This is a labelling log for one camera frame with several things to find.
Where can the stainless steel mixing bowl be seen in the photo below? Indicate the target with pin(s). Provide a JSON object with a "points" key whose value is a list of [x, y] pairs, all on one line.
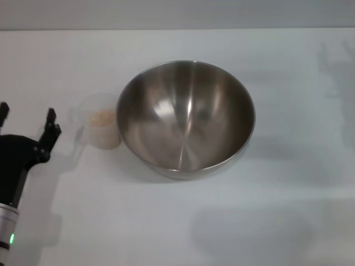
{"points": [[185, 122]]}

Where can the clear plastic measuring cup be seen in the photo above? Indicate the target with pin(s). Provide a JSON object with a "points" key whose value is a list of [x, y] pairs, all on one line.
{"points": [[86, 105]]}

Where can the uncooked white rice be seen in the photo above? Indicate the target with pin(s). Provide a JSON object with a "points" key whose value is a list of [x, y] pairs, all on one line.
{"points": [[101, 119]]}

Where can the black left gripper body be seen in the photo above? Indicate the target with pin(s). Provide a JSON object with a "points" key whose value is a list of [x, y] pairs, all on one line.
{"points": [[14, 160]]}

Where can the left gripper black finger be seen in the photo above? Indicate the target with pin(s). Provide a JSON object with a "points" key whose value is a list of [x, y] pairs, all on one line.
{"points": [[4, 112], [47, 141]]}

